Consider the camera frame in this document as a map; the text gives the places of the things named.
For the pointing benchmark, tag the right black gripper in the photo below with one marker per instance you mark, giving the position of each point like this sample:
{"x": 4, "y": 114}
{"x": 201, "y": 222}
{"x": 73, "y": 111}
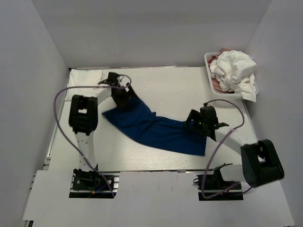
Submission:
{"x": 194, "y": 116}

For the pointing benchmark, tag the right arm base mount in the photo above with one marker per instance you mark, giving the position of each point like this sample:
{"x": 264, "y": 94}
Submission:
{"x": 214, "y": 185}

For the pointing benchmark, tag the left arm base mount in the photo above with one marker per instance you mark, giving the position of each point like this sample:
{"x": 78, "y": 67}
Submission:
{"x": 90, "y": 185}

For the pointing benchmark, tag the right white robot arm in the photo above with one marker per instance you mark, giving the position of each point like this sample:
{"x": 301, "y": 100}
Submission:
{"x": 260, "y": 163}

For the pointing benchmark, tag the white folded t shirt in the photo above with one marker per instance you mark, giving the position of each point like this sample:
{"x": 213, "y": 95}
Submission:
{"x": 82, "y": 78}

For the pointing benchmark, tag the blue t shirt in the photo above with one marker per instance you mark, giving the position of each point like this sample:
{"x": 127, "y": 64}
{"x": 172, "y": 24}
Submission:
{"x": 145, "y": 127}

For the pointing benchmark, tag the white perforated basket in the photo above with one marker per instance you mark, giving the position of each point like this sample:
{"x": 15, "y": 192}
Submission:
{"x": 209, "y": 71}

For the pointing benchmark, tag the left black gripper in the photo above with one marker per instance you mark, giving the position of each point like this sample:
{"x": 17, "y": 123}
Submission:
{"x": 128, "y": 95}

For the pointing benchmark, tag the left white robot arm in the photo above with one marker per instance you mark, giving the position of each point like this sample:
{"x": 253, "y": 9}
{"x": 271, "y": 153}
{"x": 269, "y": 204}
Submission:
{"x": 83, "y": 116}

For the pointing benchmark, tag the white t shirt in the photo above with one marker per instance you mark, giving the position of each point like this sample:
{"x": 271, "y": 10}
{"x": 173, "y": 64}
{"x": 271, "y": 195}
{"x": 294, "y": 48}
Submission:
{"x": 82, "y": 78}
{"x": 234, "y": 71}

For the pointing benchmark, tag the pink clothes in basket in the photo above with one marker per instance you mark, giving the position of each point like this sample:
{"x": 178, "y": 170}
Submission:
{"x": 215, "y": 82}

